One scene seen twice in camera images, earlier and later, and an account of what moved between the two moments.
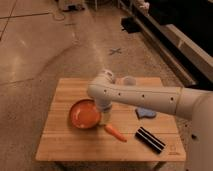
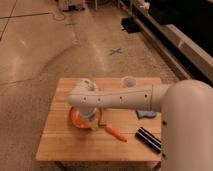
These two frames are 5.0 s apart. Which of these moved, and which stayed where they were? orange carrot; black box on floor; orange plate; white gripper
Moved: white gripper
Stayed: orange carrot; black box on floor; orange plate
